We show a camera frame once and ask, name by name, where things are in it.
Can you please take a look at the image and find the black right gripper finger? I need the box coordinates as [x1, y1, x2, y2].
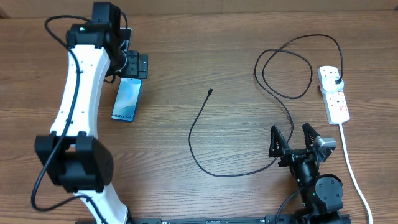
[269, 125, 290, 157]
[302, 123, 319, 149]

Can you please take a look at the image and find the blue Galaxy smartphone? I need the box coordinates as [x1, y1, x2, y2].
[111, 78, 142, 122]

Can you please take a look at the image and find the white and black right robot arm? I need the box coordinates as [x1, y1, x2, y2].
[264, 123, 351, 224]

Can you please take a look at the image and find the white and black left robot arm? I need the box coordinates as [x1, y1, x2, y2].
[34, 2, 149, 223]

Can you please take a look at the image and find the white charger plug adapter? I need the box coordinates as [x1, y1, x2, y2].
[320, 77, 345, 94]

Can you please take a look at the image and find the white power strip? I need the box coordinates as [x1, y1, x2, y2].
[317, 65, 350, 125]

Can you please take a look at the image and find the white power strip cord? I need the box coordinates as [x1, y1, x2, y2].
[338, 123, 373, 224]

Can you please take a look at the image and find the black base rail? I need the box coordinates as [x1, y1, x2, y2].
[132, 215, 351, 224]

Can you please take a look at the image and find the black charger cable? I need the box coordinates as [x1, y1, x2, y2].
[188, 34, 345, 178]

